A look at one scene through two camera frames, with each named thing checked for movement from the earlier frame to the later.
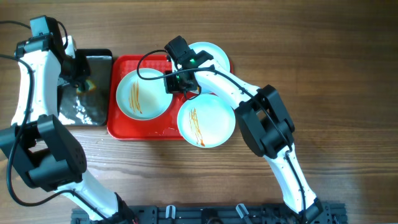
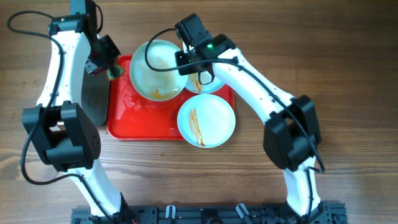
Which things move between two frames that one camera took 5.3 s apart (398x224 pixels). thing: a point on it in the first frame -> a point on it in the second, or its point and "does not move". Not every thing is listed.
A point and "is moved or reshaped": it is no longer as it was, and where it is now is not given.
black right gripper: x=171 y=88 -> x=180 y=58
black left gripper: x=84 y=72 -> x=112 y=53
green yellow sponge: x=89 y=86 -> x=115 y=71
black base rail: x=213 y=214 does not move
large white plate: x=142 y=100 is moved or reshaped
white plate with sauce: x=206 y=120 does not move
